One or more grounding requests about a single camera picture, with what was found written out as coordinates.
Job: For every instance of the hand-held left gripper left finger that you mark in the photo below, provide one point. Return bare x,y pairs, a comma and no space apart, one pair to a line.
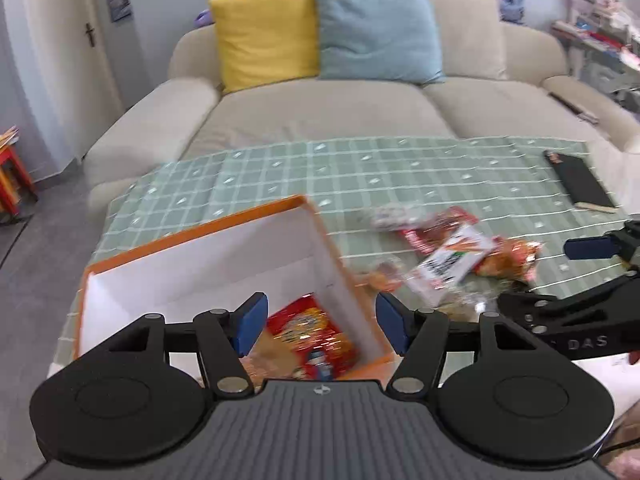
252,322

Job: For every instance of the cluttered shelf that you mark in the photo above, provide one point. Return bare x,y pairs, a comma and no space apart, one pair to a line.
600,30

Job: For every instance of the dark remote control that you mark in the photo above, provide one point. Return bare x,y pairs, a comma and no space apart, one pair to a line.
572,105

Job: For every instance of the small clear brown snack packet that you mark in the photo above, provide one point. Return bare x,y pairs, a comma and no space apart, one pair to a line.
382,275

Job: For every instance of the wooden stick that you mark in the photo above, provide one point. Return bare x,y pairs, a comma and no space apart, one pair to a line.
597,206

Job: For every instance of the red-labelled meat snack packet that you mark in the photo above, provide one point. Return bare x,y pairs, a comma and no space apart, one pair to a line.
432,230

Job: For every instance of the green checked tablecloth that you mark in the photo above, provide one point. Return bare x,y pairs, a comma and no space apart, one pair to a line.
300,170

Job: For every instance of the orange cardboard box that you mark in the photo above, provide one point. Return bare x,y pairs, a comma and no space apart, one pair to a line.
210,250

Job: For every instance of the light blue pillow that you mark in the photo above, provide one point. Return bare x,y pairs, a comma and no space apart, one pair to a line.
377,30

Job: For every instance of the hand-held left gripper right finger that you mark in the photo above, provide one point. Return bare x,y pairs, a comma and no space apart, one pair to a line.
392,322

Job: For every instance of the red stool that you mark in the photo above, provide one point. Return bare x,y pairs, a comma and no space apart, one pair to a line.
12,175

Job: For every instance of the clear peanut packet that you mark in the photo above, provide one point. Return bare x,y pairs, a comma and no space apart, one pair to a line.
395,217

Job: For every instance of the orange bread snack packet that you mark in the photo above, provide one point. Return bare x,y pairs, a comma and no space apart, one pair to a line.
510,260

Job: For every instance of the purple plush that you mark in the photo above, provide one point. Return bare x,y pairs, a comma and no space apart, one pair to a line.
204,18

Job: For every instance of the black notebook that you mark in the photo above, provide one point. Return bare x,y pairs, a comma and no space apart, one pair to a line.
580,177

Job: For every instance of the clear crinkled snack packet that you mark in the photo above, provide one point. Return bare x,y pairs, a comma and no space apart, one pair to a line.
467,302

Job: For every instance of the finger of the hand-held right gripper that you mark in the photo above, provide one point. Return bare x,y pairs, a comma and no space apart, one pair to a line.
590,248
550,307

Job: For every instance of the beige cushion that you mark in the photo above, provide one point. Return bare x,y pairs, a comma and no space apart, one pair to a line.
470,35

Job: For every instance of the stack of books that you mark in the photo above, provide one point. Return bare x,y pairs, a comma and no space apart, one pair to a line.
7,137

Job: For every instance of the red snack packet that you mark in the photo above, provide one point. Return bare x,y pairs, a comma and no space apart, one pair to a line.
310,332

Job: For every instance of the yellow pillow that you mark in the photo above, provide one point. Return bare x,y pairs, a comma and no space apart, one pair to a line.
265,35

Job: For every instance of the white snack packet orange sticks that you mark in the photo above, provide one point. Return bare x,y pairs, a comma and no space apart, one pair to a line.
450,260

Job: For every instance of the beige sofa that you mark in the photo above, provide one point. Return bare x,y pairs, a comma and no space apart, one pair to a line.
325,115

